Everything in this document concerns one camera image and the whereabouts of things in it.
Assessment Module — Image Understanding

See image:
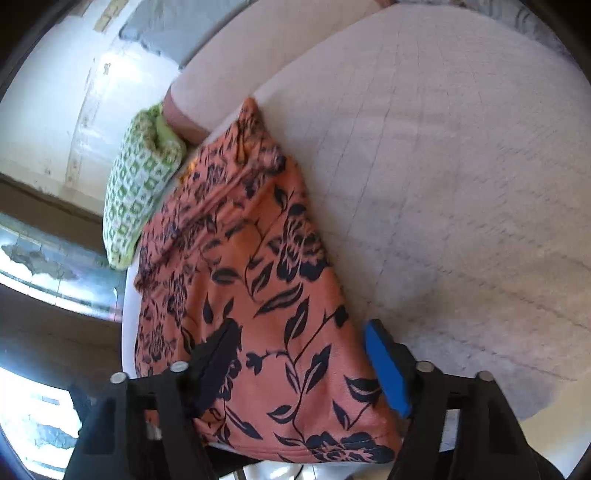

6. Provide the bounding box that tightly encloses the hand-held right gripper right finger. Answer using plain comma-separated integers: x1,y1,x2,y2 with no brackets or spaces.
362,318,564,480

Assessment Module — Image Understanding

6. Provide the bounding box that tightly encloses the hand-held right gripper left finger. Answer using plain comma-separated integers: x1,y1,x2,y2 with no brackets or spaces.
62,318,243,480

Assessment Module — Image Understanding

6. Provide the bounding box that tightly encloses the orange black floral cloth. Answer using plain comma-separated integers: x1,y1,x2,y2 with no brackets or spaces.
133,98,403,464

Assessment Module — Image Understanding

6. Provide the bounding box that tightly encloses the bed with pale quilted cover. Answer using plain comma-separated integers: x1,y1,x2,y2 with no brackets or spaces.
121,0,591,462

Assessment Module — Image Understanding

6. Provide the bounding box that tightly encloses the green white checkered pillow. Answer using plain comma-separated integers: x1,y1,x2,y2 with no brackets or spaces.
102,104,188,271

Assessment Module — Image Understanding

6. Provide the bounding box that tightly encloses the wooden framed glass door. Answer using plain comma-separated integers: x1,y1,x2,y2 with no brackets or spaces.
0,175,127,480

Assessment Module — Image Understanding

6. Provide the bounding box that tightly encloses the pink bolster cushion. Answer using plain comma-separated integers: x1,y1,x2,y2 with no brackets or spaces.
164,0,398,145

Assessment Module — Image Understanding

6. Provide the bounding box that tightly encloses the light blue pillow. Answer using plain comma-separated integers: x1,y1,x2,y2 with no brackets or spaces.
119,0,264,70

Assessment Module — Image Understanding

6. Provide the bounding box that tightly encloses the striped floral pillow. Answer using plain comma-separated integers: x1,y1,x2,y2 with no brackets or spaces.
457,0,561,51

